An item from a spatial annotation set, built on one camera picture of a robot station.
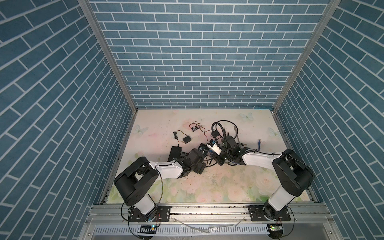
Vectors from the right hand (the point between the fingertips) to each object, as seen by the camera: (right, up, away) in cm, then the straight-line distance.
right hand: (211, 154), depth 92 cm
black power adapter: (-17, +8, +10) cm, 21 cm away
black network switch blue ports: (-24, -1, +8) cm, 25 cm away
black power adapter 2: (-11, +17, +19) cm, 28 cm away
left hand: (-8, -5, 0) cm, 9 cm away
